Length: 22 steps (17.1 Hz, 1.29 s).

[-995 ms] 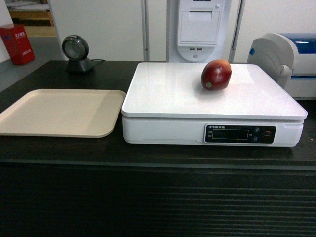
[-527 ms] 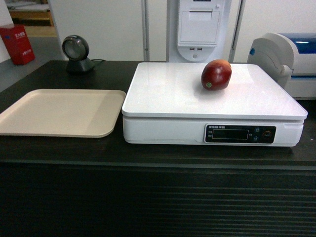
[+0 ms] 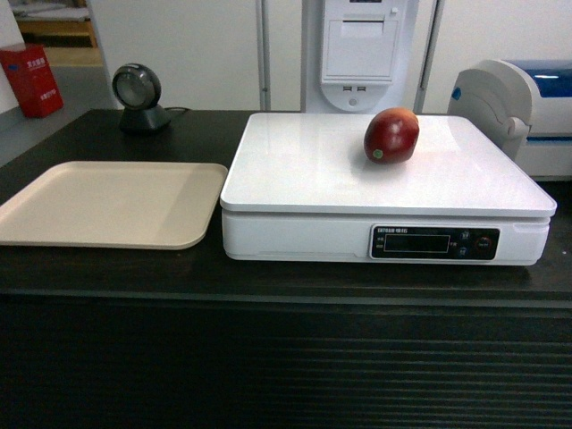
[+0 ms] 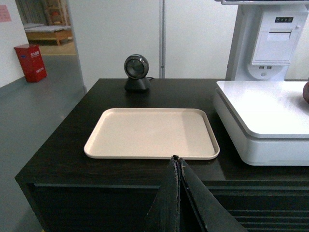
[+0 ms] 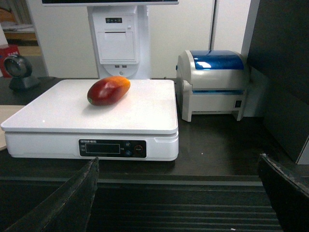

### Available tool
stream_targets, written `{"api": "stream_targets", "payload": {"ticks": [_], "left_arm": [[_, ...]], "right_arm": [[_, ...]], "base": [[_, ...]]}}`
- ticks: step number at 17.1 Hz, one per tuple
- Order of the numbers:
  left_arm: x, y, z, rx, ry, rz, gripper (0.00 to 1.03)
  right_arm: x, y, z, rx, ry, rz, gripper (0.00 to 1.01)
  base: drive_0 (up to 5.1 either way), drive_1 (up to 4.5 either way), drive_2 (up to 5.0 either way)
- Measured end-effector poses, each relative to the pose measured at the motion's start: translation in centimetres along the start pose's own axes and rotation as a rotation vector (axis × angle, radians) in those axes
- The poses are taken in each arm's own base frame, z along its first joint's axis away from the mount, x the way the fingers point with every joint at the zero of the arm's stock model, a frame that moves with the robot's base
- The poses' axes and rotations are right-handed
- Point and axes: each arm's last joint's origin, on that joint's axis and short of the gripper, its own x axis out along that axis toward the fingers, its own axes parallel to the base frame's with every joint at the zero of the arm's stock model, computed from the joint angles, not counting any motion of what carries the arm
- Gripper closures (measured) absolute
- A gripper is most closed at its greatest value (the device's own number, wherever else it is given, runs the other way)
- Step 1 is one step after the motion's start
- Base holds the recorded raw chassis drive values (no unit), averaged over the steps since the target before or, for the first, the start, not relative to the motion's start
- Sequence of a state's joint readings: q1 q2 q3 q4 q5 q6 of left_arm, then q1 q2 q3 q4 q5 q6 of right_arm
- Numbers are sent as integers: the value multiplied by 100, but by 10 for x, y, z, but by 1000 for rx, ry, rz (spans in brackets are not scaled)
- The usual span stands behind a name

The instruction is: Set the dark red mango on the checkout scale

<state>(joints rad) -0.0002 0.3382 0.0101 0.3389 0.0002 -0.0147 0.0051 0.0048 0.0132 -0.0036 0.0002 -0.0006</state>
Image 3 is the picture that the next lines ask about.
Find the wooden pallet with boxes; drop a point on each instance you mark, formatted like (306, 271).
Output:
(63, 27)

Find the red box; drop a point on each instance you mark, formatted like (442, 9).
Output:
(28, 71)

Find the beige plastic tray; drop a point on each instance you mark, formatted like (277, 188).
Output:
(142, 205)

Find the black barcode scanner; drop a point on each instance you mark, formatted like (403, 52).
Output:
(138, 89)

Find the white blue label printer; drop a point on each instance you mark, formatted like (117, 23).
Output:
(524, 107)

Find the dark red mango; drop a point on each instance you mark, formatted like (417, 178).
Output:
(391, 136)

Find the white POS terminal stand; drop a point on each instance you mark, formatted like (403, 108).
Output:
(355, 55)

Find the white checkout scale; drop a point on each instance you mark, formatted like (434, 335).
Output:
(300, 188)

